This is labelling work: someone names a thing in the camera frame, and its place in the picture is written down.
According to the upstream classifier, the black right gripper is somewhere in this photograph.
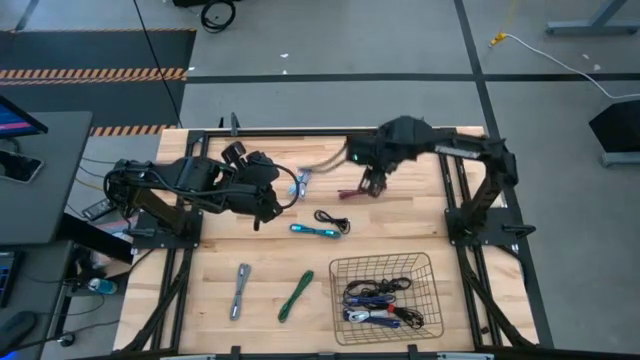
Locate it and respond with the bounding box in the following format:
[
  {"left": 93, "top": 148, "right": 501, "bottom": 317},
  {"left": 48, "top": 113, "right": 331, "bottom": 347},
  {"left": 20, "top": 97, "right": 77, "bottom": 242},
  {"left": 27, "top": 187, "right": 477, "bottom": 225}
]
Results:
[{"left": 360, "top": 164, "right": 391, "bottom": 198}]

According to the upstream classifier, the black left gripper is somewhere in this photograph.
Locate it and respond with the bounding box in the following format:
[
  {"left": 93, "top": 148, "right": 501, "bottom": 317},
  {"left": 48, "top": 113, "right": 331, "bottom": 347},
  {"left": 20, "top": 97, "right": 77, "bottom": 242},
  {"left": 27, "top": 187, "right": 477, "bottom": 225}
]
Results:
[{"left": 222, "top": 141, "right": 282, "bottom": 232}]

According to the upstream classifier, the red braided USB-C cable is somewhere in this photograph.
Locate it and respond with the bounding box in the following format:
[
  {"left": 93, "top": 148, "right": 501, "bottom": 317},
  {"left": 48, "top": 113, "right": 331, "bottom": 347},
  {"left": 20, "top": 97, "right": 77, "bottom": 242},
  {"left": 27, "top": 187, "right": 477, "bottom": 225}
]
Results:
[{"left": 337, "top": 185, "right": 387, "bottom": 201}]

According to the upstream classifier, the light blue USB-C cable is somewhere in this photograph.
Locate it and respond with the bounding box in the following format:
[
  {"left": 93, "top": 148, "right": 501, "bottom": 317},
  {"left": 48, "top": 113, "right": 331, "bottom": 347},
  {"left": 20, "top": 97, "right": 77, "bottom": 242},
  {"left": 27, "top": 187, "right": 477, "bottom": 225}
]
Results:
[{"left": 288, "top": 172, "right": 307, "bottom": 197}]

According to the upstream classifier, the black USB-C cable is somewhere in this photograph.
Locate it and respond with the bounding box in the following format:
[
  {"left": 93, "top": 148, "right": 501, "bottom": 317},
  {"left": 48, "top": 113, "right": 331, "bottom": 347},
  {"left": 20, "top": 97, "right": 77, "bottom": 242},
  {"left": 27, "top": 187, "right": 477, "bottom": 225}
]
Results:
[
  {"left": 385, "top": 303, "right": 426, "bottom": 330},
  {"left": 342, "top": 277, "right": 413, "bottom": 302},
  {"left": 313, "top": 209, "right": 352, "bottom": 236}
]

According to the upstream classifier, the gold wire basket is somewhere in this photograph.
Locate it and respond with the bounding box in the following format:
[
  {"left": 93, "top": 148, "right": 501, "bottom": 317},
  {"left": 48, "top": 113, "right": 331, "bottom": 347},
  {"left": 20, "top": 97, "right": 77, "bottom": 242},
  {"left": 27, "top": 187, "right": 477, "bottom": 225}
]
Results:
[{"left": 328, "top": 251, "right": 446, "bottom": 347}]

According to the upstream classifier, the teal braided USB-C cable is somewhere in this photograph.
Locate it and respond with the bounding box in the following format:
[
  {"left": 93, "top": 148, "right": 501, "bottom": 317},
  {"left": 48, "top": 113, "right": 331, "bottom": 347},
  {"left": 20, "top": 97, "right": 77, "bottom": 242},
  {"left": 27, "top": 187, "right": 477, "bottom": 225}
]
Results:
[{"left": 289, "top": 222, "right": 343, "bottom": 240}]

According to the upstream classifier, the gray braided USB-C cable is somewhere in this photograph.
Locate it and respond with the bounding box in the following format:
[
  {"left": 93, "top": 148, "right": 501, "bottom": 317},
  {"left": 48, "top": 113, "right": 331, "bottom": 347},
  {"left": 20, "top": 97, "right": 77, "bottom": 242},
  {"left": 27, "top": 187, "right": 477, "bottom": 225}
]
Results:
[{"left": 229, "top": 262, "right": 253, "bottom": 322}]

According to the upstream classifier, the green braided USB-C cable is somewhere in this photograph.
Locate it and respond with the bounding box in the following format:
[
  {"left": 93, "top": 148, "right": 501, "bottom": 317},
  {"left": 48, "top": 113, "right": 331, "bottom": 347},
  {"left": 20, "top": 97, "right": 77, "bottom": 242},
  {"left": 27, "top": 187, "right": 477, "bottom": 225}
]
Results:
[{"left": 277, "top": 269, "right": 316, "bottom": 324}]

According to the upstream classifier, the white USB-C cable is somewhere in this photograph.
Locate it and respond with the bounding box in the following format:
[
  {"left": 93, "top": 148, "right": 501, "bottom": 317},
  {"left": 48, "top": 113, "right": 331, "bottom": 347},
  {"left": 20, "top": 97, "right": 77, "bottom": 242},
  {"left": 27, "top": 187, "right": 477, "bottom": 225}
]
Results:
[{"left": 346, "top": 308, "right": 392, "bottom": 323}]

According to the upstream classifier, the blue braided USB-C cable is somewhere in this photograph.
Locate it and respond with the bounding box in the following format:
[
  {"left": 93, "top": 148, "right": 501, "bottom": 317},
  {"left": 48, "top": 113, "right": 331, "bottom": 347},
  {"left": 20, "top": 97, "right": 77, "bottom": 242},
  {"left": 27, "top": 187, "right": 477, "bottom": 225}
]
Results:
[{"left": 342, "top": 317, "right": 403, "bottom": 330}]

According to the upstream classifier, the black table clamp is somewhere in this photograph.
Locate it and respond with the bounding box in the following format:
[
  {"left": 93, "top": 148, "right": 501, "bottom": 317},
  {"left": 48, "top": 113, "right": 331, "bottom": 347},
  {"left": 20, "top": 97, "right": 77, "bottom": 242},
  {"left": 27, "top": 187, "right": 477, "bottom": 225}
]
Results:
[{"left": 218, "top": 112, "right": 242, "bottom": 137}]

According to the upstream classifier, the black power adapter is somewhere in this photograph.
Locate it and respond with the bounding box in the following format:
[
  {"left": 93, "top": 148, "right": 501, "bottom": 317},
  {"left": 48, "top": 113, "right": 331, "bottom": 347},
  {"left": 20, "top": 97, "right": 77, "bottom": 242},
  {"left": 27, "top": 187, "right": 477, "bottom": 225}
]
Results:
[{"left": 81, "top": 198, "right": 117, "bottom": 222}]

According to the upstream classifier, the clear water bottle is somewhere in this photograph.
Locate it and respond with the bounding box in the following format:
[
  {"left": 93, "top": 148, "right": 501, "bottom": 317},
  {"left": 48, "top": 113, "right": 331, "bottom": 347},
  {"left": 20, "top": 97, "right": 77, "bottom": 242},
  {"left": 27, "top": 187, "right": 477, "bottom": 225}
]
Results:
[{"left": 87, "top": 277, "right": 119, "bottom": 296}]

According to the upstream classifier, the gray side desk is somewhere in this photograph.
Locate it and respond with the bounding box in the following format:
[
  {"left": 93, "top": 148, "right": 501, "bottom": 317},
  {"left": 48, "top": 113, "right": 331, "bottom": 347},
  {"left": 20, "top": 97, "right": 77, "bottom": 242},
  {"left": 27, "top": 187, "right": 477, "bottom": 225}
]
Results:
[{"left": 0, "top": 110, "right": 94, "bottom": 246}]

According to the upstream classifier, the black hazard-striped floor mat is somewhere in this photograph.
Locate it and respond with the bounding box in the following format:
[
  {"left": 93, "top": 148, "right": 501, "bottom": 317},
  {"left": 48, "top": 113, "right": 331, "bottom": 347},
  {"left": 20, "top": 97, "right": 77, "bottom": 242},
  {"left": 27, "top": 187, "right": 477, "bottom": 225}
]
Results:
[{"left": 0, "top": 28, "right": 197, "bottom": 137}]

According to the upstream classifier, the black smartphone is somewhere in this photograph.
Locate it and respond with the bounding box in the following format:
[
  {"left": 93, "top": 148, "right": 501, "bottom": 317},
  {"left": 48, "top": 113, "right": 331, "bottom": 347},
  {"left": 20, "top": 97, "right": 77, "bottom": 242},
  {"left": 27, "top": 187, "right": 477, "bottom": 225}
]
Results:
[{"left": 0, "top": 148, "right": 45, "bottom": 184}]

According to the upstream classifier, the dark gray desk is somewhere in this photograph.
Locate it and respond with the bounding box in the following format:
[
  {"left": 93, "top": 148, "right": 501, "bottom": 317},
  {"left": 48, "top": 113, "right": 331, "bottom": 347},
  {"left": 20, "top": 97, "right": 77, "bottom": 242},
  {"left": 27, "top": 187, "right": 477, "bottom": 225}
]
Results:
[{"left": 0, "top": 240, "right": 76, "bottom": 360}]

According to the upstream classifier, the gray desk leg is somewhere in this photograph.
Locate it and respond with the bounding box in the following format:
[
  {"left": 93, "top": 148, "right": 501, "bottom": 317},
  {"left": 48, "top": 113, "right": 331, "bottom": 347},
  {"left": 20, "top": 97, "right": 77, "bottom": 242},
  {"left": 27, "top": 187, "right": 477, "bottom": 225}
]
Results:
[
  {"left": 601, "top": 151, "right": 640, "bottom": 168},
  {"left": 544, "top": 0, "right": 640, "bottom": 36}
]

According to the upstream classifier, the black box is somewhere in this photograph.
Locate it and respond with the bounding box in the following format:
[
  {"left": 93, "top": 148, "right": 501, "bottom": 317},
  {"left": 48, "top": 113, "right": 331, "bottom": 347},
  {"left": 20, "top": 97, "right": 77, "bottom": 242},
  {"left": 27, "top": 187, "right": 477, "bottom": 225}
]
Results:
[{"left": 588, "top": 98, "right": 640, "bottom": 154}]

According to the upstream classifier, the tilted monitor screen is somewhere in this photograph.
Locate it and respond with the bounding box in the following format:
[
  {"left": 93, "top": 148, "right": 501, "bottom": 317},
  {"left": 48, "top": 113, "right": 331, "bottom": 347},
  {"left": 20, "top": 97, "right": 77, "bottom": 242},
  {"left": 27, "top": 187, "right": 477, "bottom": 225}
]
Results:
[{"left": 0, "top": 94, "right": 50, "bottom": 140}]

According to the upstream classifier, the black keyboard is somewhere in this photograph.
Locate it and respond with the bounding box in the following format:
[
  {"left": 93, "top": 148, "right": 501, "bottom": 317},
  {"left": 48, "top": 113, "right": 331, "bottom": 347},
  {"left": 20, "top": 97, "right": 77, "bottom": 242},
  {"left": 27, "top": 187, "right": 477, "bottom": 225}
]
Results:
[{"left": 0, "top": 249, "right": 22, "bottom": 308}]

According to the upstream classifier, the black computer mouse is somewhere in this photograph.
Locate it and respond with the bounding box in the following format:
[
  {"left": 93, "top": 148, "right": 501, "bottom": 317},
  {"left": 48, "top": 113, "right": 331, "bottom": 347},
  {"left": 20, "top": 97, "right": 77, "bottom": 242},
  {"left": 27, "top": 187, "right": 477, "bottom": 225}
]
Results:
[{"left": 0, "top": 310, "right": 38, "bottom": 347}]

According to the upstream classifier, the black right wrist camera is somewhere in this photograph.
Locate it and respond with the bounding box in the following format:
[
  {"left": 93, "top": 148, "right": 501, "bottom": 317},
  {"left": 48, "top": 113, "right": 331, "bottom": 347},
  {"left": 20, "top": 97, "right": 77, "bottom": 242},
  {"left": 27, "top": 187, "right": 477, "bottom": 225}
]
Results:
[{"left": 345, "top": 134, "right": 381, "bottom": 166}]

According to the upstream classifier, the black aluminium table frame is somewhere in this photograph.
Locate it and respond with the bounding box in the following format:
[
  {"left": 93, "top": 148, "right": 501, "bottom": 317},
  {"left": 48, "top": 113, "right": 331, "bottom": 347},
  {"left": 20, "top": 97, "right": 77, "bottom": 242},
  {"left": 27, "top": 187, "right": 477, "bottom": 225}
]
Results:
[{"left": 113, "top": 127, "right": 555, "bottom": 360}]

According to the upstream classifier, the black hanging cable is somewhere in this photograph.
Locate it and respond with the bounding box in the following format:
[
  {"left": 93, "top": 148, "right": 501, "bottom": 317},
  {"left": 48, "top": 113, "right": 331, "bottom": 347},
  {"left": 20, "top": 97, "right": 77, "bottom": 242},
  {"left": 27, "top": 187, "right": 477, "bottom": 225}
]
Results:
[{"left": 132, "top": 0, "right": 183, "bottom": 129}]

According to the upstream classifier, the coiled black floor cable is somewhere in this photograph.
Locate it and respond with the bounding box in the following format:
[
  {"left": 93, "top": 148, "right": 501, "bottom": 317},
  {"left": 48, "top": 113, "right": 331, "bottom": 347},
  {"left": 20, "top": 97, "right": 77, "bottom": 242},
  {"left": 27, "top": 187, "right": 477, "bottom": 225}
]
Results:
[{"left": 200, "top": 0, "right": 237, "bottom": 35}]

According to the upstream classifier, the yellow cable with plug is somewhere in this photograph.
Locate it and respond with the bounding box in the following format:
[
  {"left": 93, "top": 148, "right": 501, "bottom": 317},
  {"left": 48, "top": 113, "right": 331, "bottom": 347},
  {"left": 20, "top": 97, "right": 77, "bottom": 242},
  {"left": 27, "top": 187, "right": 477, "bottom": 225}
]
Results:
[{"left": 488, "top": 0, "right": 519, "bottom": 48}]

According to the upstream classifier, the white floor cable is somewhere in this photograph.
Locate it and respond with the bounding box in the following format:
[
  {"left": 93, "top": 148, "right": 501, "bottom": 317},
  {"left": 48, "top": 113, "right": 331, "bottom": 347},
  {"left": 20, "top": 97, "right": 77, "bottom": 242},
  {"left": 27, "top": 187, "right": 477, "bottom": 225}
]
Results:
[{"left": 504, "top": 33, "right": 640, "bottom": 101}]

